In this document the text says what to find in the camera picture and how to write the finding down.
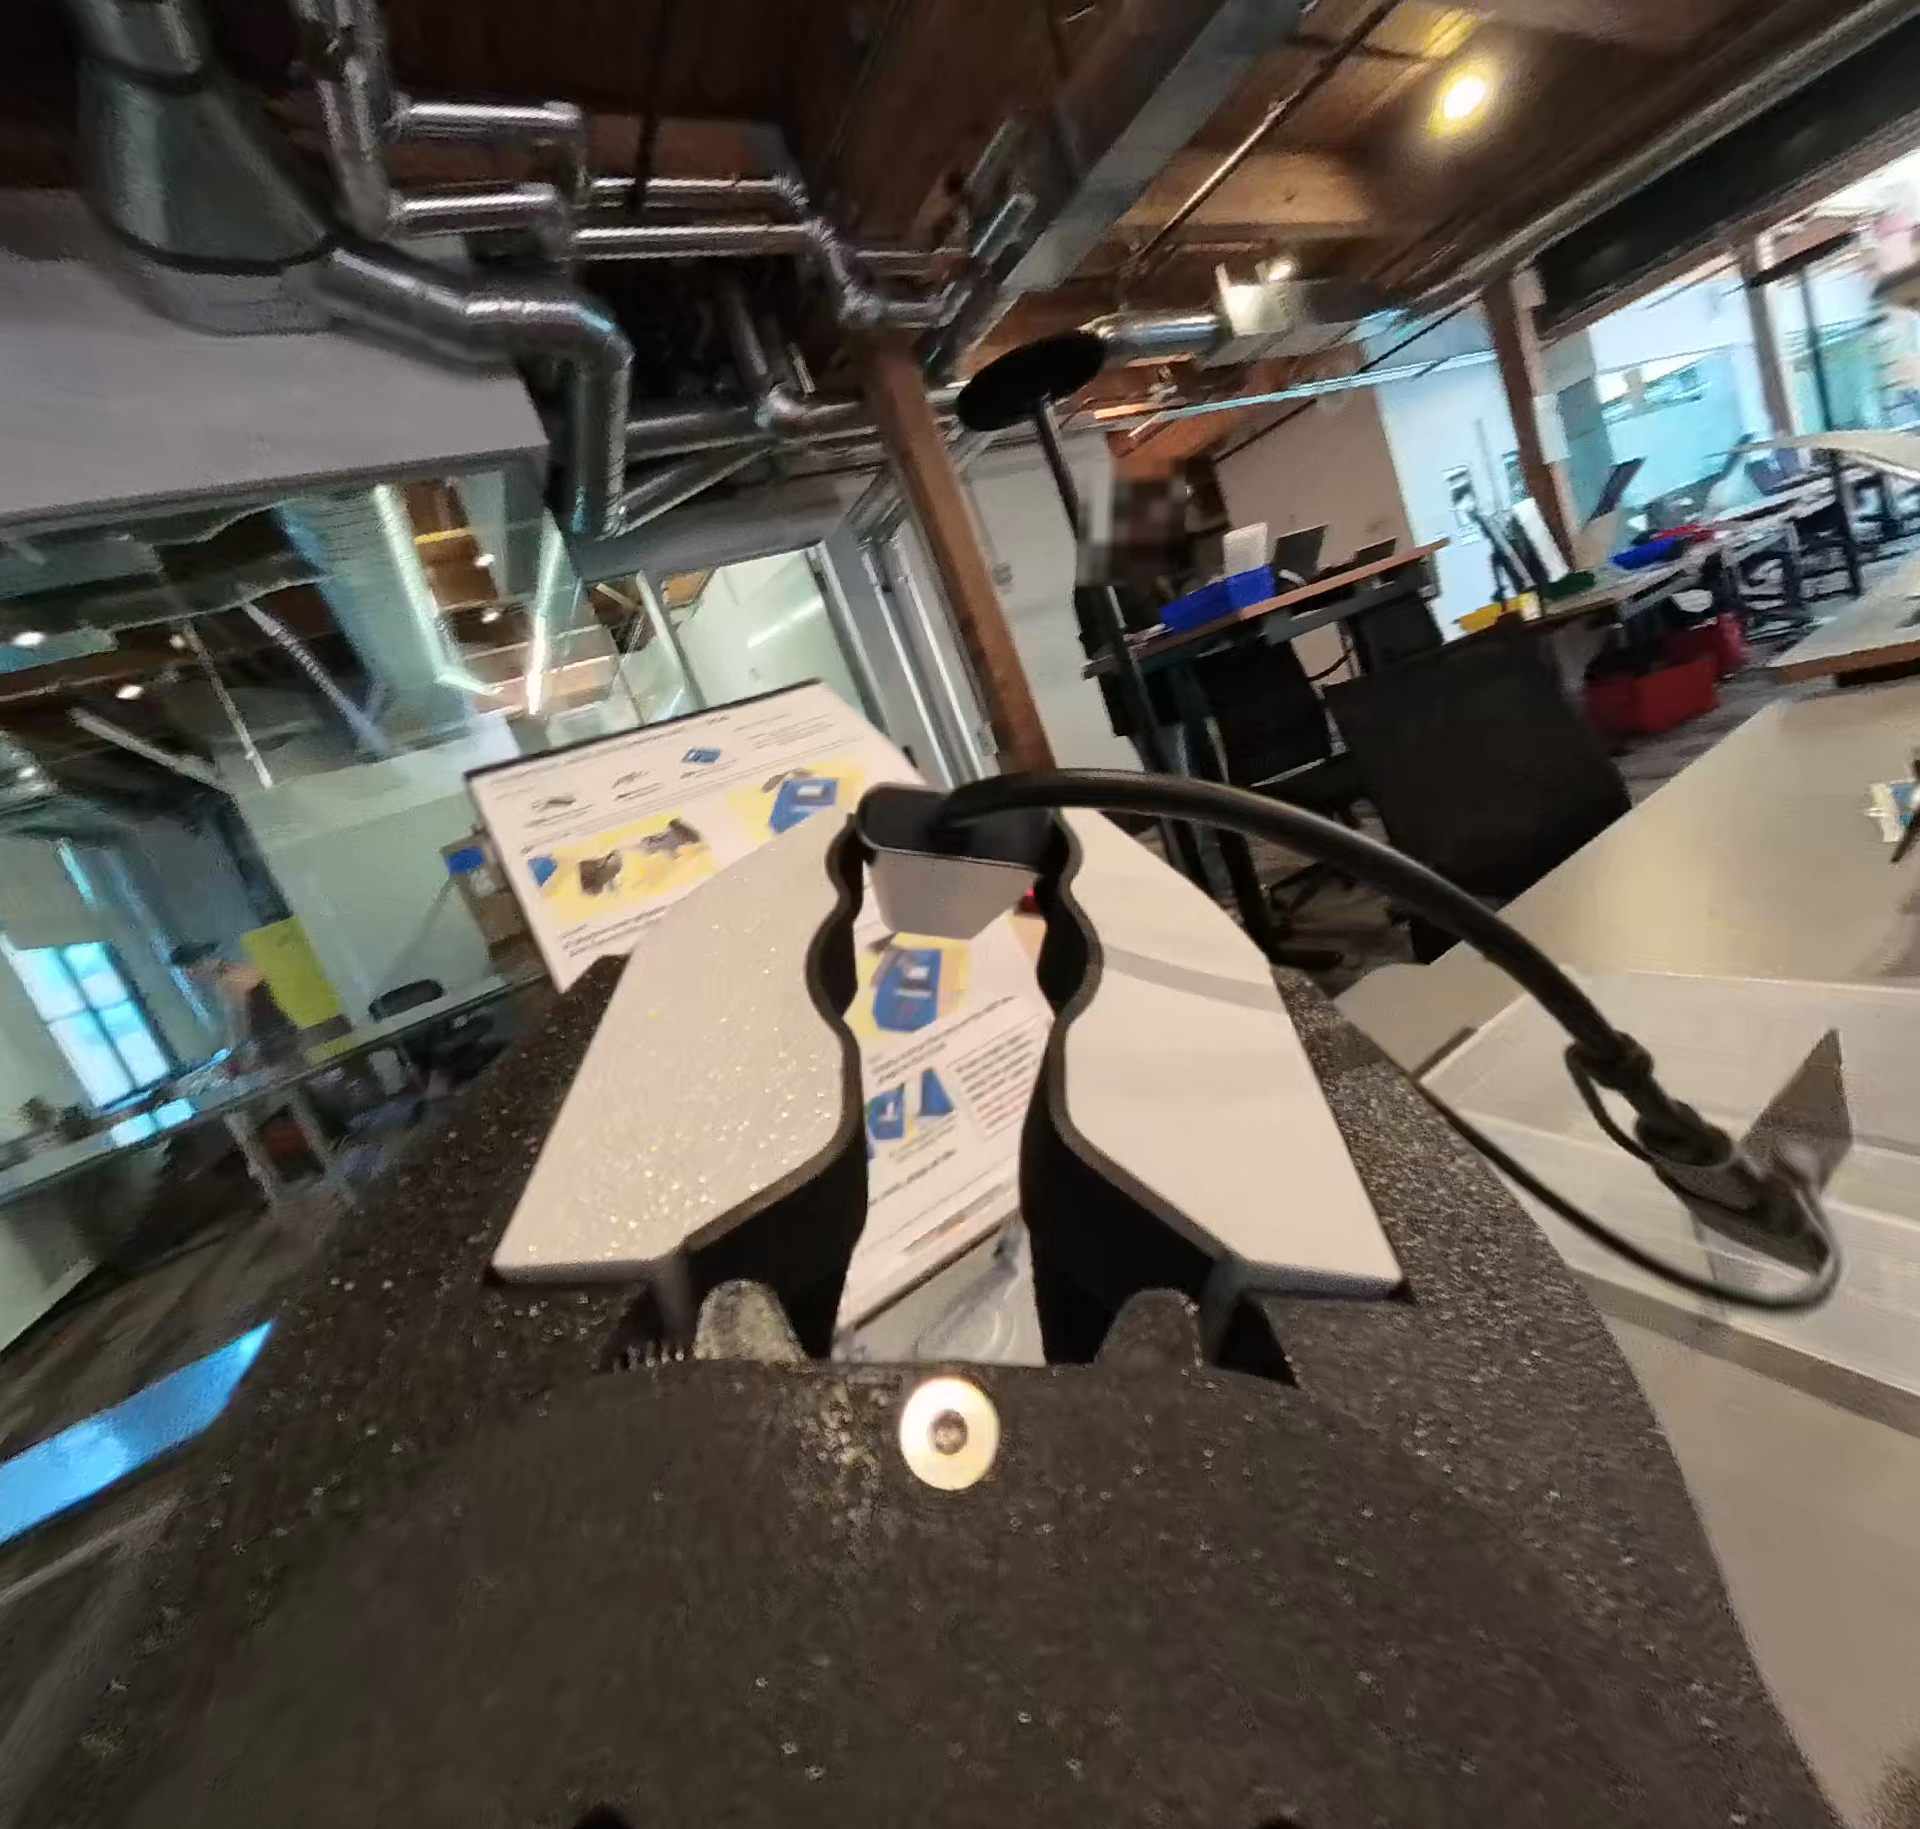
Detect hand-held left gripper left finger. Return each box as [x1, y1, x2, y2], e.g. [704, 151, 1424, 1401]
[489, 808, 876, 1288]

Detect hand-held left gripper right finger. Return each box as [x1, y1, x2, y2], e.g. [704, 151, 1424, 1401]
[1020, 807, 1410, 1294]

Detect black usb cable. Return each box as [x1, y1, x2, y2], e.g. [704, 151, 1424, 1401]
[853, 769, 1844, 1311]

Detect clear plastic storage bin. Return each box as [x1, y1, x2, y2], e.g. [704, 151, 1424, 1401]
[1416, 967, 1920, 1426]

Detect printed instruction sheet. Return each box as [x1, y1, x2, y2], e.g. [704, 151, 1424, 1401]
[464, 678, 1057, 1329]

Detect yellow paper sign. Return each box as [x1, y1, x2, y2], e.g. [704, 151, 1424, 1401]
[240, 917, 348, 1028]

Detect black office chair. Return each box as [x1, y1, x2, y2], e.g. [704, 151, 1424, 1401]
[1321, 628, 1634, 961]

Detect blue storage bin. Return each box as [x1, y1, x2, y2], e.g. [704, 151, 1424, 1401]
[1159, 568, 1279, 634]

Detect wooden desk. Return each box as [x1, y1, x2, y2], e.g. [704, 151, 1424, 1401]
[1082, 539, 1454, 691]

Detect red storage bin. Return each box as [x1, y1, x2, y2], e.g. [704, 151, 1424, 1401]
[1587, 644, 1729, 738]

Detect window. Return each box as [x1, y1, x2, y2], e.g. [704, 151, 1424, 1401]
[0, 944, 175, 1097]

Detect black floor lamp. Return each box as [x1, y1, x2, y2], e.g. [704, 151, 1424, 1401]
[955, 329, 1142, 810]

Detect metal conduit pipes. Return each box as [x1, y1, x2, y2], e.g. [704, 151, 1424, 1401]
[270, 0, 963, 346]

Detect wooden support post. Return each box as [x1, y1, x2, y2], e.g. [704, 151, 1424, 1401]
[858, 345, 1057, 779]

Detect silver ventilation duct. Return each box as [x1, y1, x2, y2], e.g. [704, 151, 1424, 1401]
[45, 0, 640, 540]

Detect metal ceiling cable tray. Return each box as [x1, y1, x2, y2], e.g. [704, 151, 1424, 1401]
[960, 0, 1443, 346]

